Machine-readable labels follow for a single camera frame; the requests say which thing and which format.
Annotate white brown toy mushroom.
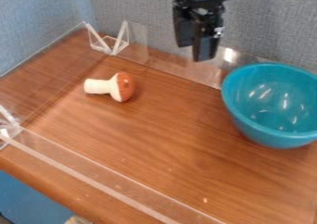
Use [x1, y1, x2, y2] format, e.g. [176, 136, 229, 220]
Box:
[85, 72, 135, 102]

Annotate clear acrylic left barrier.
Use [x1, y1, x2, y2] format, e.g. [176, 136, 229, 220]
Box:
[0, 21, 87, 78]

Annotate blue plastic bowl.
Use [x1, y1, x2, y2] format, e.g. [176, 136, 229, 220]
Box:
[222, 62, 317, 149]

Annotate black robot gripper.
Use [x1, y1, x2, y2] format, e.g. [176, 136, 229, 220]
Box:
[173, 0, 228, 62]

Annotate clear acrylic barrier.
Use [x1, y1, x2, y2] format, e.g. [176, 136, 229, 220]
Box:
[123, 19, 317, 92]
[0, 21, 87, 78]
[0, 128, 225, 224]

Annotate clear acrylic front barrier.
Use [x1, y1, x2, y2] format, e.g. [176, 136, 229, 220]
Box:
[0, 128, 225, 224]

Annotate clear acrylic left bracket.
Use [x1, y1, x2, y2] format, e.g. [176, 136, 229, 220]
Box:
[0, 106, 23, 150]

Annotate clear acrylic back barrier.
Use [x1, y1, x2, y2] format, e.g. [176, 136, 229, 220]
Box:
[123, 19, 317, 92]

